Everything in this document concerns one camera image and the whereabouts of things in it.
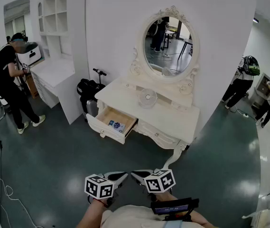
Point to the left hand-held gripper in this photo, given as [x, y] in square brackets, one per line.
[94, 186]

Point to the blue patterned card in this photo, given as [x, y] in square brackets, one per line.
[117, 126]

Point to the black chest-mounted device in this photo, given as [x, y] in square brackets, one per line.
[172, 208]

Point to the white open shelf unit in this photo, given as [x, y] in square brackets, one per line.
[54, 20]

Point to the white round appliance black top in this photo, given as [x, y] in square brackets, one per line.
[31, 53]

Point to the person's light dress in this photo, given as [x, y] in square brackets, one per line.
[130, 216]

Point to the oval mirror white carved frame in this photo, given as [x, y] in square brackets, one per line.
[168, 46]

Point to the silver suitcase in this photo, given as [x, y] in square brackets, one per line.
[91, 107]

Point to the large white wooden drawer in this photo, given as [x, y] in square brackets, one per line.
[112, 114]

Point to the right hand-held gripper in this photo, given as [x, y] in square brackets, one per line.
[161, 182]

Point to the black backpack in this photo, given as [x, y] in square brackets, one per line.
[89, 87]

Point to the white ornate dressing table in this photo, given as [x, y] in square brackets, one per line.
[168, 117]

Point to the brown cardboard box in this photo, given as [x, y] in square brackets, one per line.
[32, 87]

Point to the grey metal cabinet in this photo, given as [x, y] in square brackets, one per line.
[260, 89]

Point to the person's left forearm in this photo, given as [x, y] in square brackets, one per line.
[90, 215]

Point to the small white desk fan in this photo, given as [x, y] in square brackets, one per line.
[147, 97]

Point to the white shelf desk unit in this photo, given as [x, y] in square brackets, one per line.
[54, 75]

